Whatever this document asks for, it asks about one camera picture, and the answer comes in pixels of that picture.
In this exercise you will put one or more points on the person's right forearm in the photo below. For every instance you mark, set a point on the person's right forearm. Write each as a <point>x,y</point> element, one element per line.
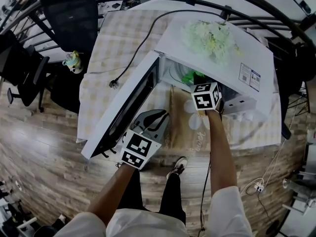
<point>222,157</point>

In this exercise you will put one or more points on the white power strip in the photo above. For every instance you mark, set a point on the white power strip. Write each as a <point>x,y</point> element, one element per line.
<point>258,187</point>

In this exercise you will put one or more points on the white microwave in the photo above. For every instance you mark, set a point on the white microwave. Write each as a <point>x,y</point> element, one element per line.
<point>247,48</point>

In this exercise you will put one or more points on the white artificial flower bunch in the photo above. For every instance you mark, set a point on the white artificial flower bunch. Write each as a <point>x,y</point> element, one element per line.
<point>209,38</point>

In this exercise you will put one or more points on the person's white shirt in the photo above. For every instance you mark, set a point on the person's white shirt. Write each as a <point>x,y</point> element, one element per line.
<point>138,223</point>

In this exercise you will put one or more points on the person's right white shoe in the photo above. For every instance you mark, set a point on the person's right white shoe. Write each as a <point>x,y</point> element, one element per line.
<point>177,168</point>

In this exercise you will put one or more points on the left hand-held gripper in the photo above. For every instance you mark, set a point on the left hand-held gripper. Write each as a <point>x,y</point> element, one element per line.
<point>138,149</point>

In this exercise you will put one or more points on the small pastel plush toy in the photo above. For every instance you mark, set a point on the small pastel plush toy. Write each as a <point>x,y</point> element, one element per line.
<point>72,63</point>

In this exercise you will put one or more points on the table with checkered cloth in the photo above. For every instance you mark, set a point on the table with checkered cloth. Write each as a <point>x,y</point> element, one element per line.
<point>118,33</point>

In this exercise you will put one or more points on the person's left forearm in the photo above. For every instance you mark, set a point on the person's left forearm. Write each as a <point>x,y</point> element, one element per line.
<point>111,194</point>

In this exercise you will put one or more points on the beige flower-print placemat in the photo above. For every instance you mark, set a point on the beige flower-print placemat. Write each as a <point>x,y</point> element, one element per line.
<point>182,132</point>

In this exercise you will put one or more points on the black mesh office chair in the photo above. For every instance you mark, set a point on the black mesh office chair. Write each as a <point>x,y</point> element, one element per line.
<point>71,21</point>

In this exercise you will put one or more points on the black office chair with armrests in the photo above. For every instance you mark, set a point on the black office chair with armrests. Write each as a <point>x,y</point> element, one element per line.
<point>14,63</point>

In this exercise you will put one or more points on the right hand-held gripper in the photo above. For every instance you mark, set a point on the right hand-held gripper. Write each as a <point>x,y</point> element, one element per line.
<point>206,97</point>

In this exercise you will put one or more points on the green cloth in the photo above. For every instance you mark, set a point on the green cloth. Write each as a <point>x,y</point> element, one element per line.
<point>187,77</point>

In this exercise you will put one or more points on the person's black trousers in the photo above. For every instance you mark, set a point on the person's black trousers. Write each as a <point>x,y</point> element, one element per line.
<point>172,196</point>

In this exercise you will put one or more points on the black chair with thin legs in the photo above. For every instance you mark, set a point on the black chair with thin legs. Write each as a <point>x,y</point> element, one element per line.
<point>291,65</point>

